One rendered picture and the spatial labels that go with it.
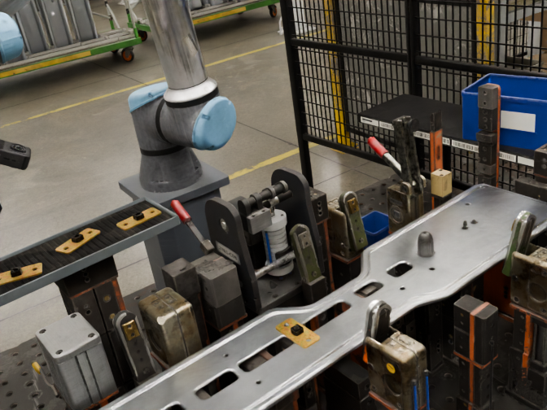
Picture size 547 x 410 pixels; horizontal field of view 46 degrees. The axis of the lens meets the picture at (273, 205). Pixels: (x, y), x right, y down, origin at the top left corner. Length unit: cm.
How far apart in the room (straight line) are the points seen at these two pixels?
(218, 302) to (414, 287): 37
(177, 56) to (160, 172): 31
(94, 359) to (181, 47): 62
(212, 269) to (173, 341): 16
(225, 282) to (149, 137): 43
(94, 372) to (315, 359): 36
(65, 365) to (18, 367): 74
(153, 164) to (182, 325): 49
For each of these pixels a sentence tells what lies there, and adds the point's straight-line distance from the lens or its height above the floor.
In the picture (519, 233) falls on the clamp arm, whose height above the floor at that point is 108.
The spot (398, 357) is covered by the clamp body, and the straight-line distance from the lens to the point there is 101.
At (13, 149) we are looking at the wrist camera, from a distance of 109.
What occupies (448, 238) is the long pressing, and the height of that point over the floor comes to 100.
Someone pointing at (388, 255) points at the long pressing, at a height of 100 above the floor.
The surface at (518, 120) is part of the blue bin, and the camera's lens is 169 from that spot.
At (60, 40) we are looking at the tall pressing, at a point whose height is 38.
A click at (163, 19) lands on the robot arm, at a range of 130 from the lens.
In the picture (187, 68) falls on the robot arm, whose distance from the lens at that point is 132.
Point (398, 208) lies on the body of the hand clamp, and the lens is 148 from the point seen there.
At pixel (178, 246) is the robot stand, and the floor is 97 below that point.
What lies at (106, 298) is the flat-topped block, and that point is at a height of 105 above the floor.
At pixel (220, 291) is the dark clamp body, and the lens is 120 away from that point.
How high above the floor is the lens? 171
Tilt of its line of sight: 27 degrees down
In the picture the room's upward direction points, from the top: 9 degrees counter-clockwise
